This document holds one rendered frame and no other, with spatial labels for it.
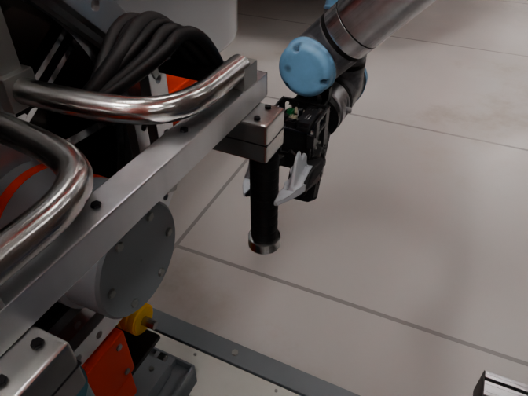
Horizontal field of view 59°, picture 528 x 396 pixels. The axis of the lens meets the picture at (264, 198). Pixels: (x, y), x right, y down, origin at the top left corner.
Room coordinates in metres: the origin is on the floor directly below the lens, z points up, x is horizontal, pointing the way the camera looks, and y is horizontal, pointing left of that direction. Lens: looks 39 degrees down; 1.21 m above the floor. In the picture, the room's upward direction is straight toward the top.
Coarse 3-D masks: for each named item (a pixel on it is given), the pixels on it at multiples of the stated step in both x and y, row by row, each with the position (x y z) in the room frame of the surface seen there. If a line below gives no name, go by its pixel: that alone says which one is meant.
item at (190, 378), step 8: (152, 352) 0.68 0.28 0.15; (160, 352) 0.66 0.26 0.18; (168, 360) 0.64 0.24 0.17; (176, 360) 0.65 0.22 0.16; (176, 368) 0.63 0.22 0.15; (184, 368) 0.63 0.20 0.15; (192, 368) 0.62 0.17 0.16; (176, 376) 0.61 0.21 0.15; (184, 376) 0.61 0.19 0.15; (192, 376) 0.62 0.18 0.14; (168, 384) 0.59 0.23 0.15; (176, 384) 0.59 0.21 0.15; (184, 384) 0.59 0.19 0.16; (192, 384) 0.61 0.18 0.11; (160, 392) 0.57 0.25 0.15; (168, 392) 0.57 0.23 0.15; (176, 392) 0.56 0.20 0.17; (184, 392) 0.58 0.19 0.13
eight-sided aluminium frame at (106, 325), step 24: (48, 0) 0.54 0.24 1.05; (72, 0) 0.52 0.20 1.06; (96, 0) 0.55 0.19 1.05; (72, 24) 0.56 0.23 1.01; (96, 24) 0.54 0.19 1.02; (144, 144) 0.64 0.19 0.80; (168, 192) 0.60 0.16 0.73; (72, 312) 0.44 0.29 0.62; (96, 312) 0.47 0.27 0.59; (72, 336) 0.42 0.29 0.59; (96, 336) 0.42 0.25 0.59
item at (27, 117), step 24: (0, 0) 0.59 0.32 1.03; (24, 0) 0.56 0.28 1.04; (24, 24) 0.64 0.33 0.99; (48, 24) 0.61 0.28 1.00; (24, 48) 0.69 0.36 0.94; (48, 48) 0.60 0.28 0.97; (72, 48) 0.63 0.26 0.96; (48, 72) 0.59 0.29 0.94; (72, 72) 0.67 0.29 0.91; (24, 120) 0.53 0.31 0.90; (48, 120) 0.71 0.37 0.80; (72, 120) 0.68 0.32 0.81; (96, 144) 0.66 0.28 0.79; (120, 144) 0.65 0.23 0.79; (96, 168) 0.64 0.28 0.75; (120, 168) 0.64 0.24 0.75; (48, 312) 0.45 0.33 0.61
